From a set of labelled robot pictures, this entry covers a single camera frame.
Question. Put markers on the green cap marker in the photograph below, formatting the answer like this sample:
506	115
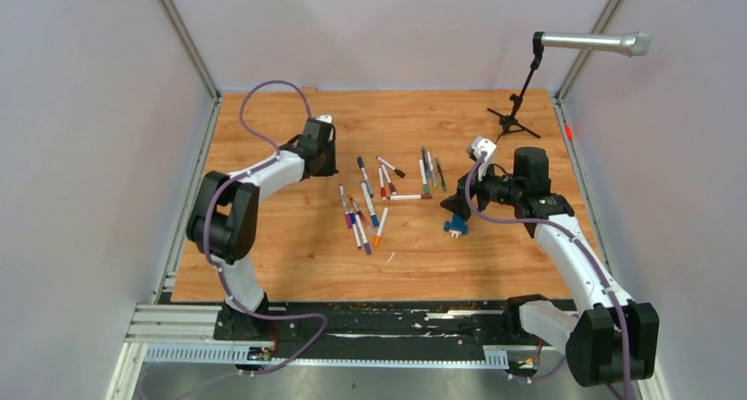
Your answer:
431	168
424	180

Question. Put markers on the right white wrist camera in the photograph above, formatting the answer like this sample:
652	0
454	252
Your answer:
481	150

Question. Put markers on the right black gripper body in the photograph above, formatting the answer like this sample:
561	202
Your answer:
497	188

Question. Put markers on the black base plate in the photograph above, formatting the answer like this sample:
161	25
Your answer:
441	329

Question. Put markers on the purple cap marker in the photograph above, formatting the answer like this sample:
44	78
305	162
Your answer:
346	210

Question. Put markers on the grey slotted cable duct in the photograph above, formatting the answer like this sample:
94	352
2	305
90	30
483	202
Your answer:
493	359

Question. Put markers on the clear cap grey pen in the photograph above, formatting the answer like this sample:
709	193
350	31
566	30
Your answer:
425	163

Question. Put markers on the dark green cap pen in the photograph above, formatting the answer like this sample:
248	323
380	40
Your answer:
440	174

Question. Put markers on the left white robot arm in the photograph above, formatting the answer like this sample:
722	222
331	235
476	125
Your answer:
224	218

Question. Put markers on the brown cap marker horizontal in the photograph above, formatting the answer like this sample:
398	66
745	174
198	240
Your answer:
407	197

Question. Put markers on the silver microphone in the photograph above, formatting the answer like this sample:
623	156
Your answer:
629	44

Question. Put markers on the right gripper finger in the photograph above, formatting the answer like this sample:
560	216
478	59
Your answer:
470	188
458	204

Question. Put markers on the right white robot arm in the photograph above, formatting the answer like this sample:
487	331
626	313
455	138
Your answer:
612	338

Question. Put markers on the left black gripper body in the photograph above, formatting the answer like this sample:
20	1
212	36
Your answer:
328	166

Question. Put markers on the orange red cap marker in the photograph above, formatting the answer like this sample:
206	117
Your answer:
358	211

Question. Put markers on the navy cap marker lower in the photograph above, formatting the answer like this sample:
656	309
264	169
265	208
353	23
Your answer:
355	230

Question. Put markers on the dark red cap marker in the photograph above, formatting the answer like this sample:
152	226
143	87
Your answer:
390	184

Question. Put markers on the blue red toy robot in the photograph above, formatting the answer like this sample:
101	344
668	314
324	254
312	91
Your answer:
456	227

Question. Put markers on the black microphone tripod stand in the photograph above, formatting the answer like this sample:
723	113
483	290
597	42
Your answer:
509	124

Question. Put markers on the purple tip white marker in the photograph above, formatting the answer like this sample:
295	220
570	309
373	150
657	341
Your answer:
361	225

